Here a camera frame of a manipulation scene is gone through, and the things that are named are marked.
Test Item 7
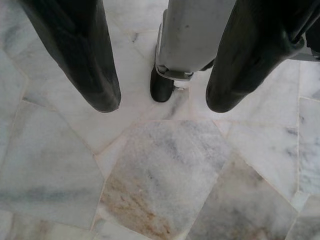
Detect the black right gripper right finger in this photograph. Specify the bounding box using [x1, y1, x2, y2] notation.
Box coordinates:
[206, 0, 320, 113]

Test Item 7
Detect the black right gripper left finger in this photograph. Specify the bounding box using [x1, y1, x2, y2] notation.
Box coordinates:
[18, 0, 123, 113]

